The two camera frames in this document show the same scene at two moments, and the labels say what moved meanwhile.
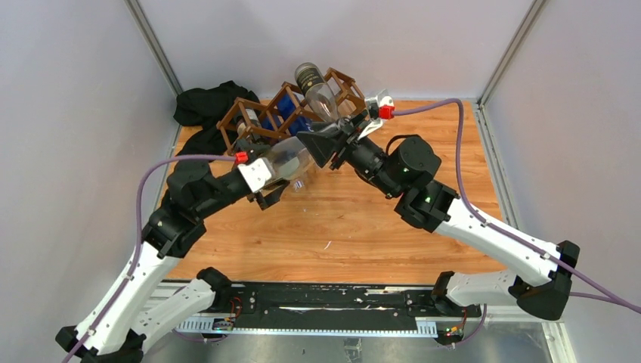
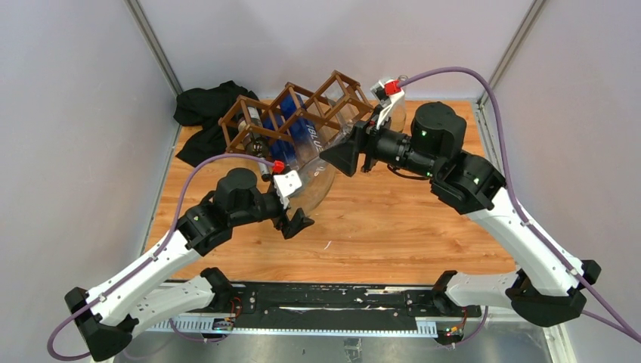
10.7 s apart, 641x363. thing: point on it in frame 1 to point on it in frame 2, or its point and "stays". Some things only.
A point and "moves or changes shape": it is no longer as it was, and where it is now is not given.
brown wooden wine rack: [339, 95] stays
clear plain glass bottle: [291, 159] to [317, 177]
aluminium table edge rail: [505, 199] stays
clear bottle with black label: [319, 94] moves or changes shape
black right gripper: [321, 144] to [345, 156]
